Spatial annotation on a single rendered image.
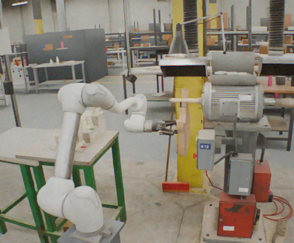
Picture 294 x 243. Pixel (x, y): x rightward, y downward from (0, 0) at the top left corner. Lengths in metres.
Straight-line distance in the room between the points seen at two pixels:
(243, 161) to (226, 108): 0.35
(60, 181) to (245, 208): 1.20
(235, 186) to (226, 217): 0.24
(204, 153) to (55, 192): 0.86
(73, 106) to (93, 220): 0.62
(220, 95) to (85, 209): 1.04
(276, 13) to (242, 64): 0.38
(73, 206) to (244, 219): 1.16
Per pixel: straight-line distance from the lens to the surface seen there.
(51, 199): 1.58
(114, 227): 1.63
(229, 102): 1.75
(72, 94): 1.60
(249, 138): 1.87
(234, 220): 2.05
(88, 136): 2.11
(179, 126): 1.73
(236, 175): 1.87
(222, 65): 1.92
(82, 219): 1.48
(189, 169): 3.09
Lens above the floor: 1.73
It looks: 18 degrees down
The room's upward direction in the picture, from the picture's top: 3 degrees counter-clockwise
